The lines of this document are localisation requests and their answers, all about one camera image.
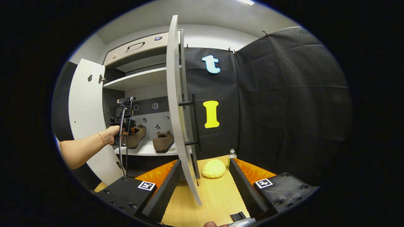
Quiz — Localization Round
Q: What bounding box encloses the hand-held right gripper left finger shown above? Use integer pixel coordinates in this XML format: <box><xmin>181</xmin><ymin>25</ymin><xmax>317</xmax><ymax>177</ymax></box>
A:
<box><xmin>96</xmin><ymin>159</ymin><xmax>183</xmax><ymax>223</ymax></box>

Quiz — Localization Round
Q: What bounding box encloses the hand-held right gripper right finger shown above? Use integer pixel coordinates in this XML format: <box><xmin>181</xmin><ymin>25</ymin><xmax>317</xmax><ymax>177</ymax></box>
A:
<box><xmin>229</xmin><ymin>158</ymin><xmax>318</xmax><ymax>221</ymax></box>

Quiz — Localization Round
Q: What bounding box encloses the brown fuzzy shoe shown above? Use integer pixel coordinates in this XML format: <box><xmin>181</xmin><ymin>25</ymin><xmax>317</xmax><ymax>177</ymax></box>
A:
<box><xmin>125</xmin><ymin>124</ymin><xmax>147</xmax><ymax>149</ymax></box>
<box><xmin>153</xmin><ymin>130</ymin><xmax>175</xmax><ymax>152</ymax></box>

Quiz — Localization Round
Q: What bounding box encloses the white shoe cabinet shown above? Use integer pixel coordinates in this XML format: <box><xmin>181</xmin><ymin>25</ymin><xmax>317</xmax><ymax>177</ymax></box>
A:
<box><xmin>68</xmin><ymin>15</ymin><xmax>202</xmax><ymax>206</ymax></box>

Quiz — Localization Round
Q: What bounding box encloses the beige cabinet drawer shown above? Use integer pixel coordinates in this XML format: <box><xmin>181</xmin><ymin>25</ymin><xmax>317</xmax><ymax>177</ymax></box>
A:
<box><xmin>104</xmin><ymin>31</ymin><xmax>183</xmax><ymax>67</ymax></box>

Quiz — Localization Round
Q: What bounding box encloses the yellow round sponge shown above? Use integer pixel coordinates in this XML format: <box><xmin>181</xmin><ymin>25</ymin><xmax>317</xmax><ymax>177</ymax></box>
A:
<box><xmin>202</xmin><ymin>159</ymin><xmax>226</xmax><ymax>178</ymax></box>

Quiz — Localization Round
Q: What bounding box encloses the black backdrop cloth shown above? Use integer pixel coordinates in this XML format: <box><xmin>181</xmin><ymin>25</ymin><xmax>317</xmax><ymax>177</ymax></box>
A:
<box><xmin>183</xmin><ymin>27</ymin><xmax>352</xmax><ymax>186</ymax></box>

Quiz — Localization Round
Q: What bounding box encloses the black right door handle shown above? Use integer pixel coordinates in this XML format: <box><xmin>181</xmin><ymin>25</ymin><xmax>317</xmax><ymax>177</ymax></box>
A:
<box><xmin>178</xmin><ymin>92</ymin><xmax>201</xmax><ymax>152</ymax></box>

